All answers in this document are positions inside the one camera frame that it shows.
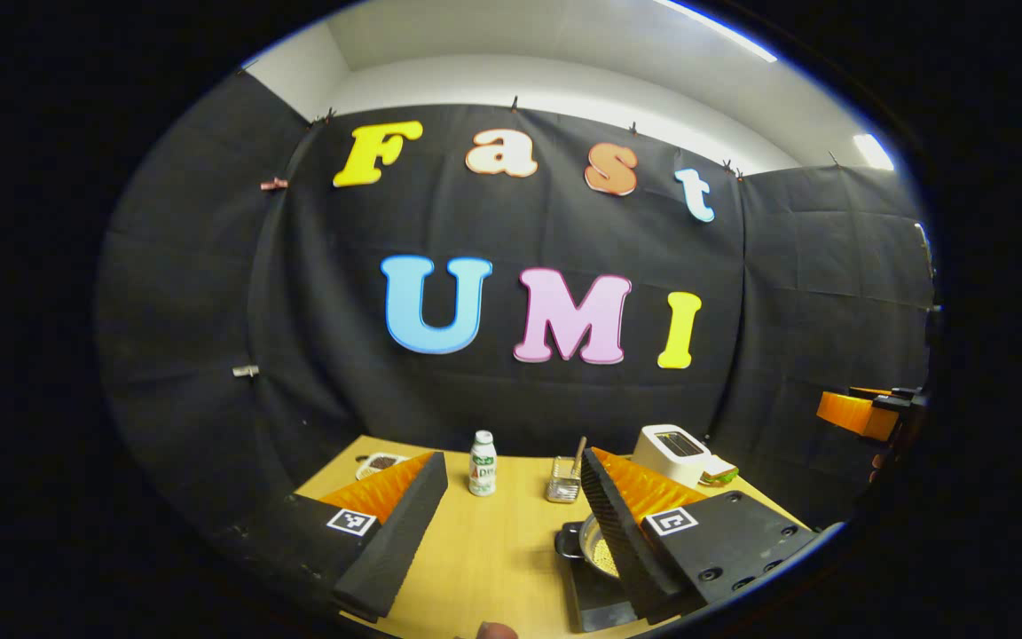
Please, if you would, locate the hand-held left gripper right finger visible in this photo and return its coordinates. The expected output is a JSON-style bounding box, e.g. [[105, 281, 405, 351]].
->
[[580, 446, 822, 627]]

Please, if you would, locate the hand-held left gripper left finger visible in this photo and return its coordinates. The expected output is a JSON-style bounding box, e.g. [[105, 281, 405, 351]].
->
[[240, 450, 450, 624]]

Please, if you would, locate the stainless steel pot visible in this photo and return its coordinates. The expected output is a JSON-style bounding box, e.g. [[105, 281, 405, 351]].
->
[[554, 513, 623, 580]]

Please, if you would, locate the black induction cooktop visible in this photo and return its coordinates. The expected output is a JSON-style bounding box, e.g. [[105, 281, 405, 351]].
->
[[560, 555, 641, 633]]

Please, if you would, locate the white divided bean tray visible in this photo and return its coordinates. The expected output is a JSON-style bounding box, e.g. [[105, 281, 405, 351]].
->
[[355, 453, 410, 481]]

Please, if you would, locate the white toaster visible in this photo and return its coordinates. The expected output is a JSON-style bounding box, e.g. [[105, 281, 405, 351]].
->
[[633, 423, 712, 489]]

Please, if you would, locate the white green-label drink bottle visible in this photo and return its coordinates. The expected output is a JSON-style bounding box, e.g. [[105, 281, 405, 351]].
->
[[468, 430, 498, 497]]

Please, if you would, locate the toy sandwich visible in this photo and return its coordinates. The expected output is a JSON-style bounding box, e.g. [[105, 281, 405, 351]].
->
[[697, 455, 740, 487]]

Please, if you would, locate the small ceiling light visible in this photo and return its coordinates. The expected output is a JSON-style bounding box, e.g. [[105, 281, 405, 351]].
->
[[853, 133, 895, 171]]

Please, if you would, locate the metal wire basket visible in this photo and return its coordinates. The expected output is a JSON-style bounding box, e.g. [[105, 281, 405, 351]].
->
[[546, 456, 583, 504]]

